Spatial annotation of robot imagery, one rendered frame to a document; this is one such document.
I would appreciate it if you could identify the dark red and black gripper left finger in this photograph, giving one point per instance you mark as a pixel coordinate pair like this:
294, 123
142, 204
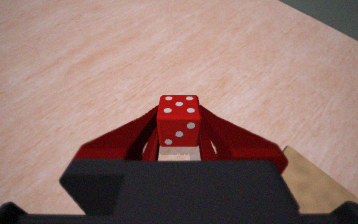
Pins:
126, 142

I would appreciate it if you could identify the tan flat mat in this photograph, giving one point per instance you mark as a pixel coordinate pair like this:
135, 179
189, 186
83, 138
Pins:
314, 190

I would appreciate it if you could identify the red die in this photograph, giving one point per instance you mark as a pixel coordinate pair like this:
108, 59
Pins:
179, 121

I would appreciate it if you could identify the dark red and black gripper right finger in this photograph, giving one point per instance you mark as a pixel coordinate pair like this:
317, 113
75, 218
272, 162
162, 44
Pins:
235, 143

